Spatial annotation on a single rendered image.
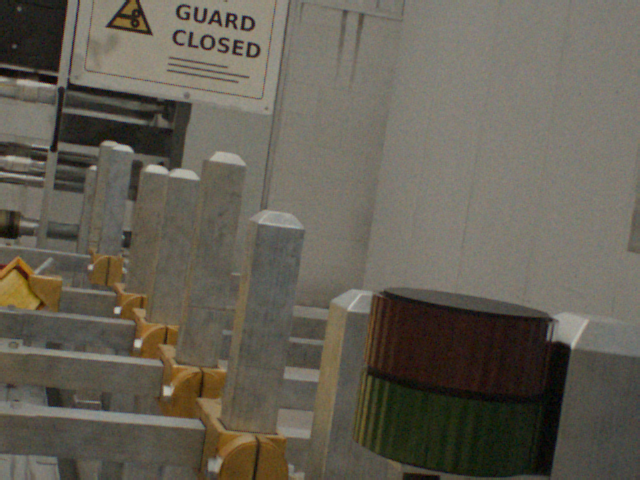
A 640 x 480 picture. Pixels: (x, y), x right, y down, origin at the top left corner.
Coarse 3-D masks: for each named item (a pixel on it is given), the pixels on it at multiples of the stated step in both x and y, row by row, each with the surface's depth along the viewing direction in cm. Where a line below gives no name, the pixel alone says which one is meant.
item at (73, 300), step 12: (72, 288) 165; (60, 300) 163; (72, 300) 163; (84, 300) 164; (96, 300) 164; (108, 300) 164; (72, 312) 163; (84, 312) 164; (96, 312) 164; (108, 312) 164; (228, 312) 168; (228, 324) 169; (300, 324) 171; (312, 324) 172; (324, 324) 172; (300, 336) 171; (312, 336) 172; (324, 336) 172
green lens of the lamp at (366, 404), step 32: (384, 384) 38; (384, 416) 38; (416, 416) 37; (448, 416) 37; (480, 416) 37; (512, 416) 38; (384, 448) 38; (416, 448) 37; (448, 448) 37; (480, 448) 37; (512, 448) 38
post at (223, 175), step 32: (224, 160) 112; (224, 192) 112; (224, 224) 112; (192, 256) 113; (224, 256) 112; (192, 288) 112; (224, 288) 113; (192, 320) 112; (224, 320) 113; (192, 352) 113
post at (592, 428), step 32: (576, 320) 41; (608, 320) 41; (576, 352) 39; (608, 352) 39; (576, 384) 39; (608, 384) 40; (544, 416) 40; (576, 416) 39; (608, 416) 40; (544, 448) 40; (576, 448) 39; (608, 448) 40
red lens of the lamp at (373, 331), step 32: (384, 320) 39; (416, 320) 38; (448, 320) 37; (480, 320) 37; (384, 352) 38; (416, 352) 38; (448, 352) 37; (480, 352) 37; (512, 352) 37; (544, 352) 38; (448, 384) 37; (480, 384) 37; (512, 384) 38; (544, 384) 39
